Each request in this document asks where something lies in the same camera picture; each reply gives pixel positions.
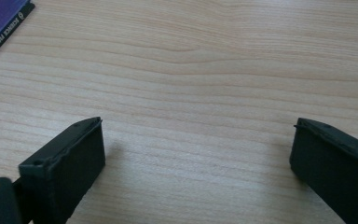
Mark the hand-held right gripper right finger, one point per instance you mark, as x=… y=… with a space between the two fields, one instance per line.
x=335 y=168

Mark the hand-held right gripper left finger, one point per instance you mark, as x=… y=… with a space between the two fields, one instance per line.
x=65 y=168

